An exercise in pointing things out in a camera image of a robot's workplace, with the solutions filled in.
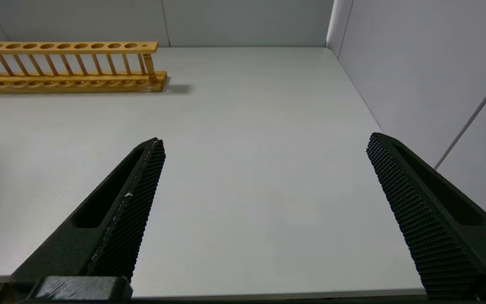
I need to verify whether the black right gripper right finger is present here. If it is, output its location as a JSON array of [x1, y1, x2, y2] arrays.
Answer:
[[366, 132, 486, 301]]

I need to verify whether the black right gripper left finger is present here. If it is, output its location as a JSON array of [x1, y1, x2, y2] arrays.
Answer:
[[10, 137, 167, 292]]

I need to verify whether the wooden test tube rack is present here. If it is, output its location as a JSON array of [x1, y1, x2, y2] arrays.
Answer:
[[0, 41, 168, 94]]

